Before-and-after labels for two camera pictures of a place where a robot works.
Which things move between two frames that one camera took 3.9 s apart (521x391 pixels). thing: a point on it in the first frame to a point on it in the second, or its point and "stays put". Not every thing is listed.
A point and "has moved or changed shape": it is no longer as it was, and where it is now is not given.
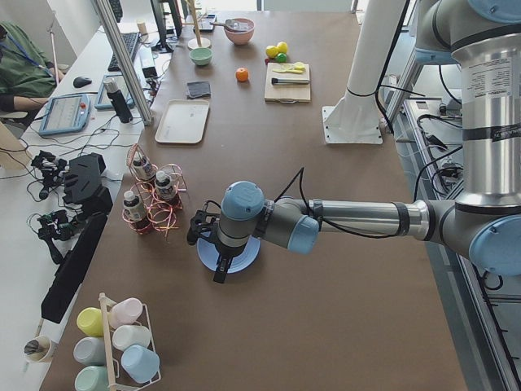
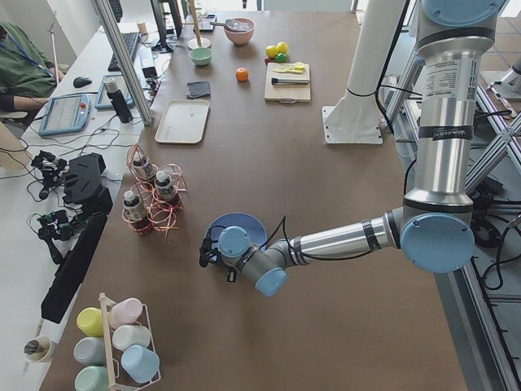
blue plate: [207, 248] has moved or changed shape
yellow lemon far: [282, 46] stays put
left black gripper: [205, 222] to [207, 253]
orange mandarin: [242, 74] stays put
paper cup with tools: [38, 349] stays put
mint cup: [92, 378] stays put
